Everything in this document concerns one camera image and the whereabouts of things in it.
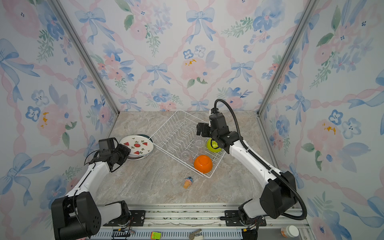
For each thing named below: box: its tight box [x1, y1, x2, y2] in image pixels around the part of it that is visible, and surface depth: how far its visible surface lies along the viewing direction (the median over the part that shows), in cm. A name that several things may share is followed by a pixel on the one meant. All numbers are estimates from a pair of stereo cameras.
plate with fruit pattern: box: [119, 135, 154, 156], surface depth 97 cm
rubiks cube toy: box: [150, 231, 162, 240], surface depth 69 cm
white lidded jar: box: [280, 225, 300, 238], surface depth 67 cm
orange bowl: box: [194, 154, 213, 174], surface depth 88 cm
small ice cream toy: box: [183, 176, 193, 189], surface depth 85 cm
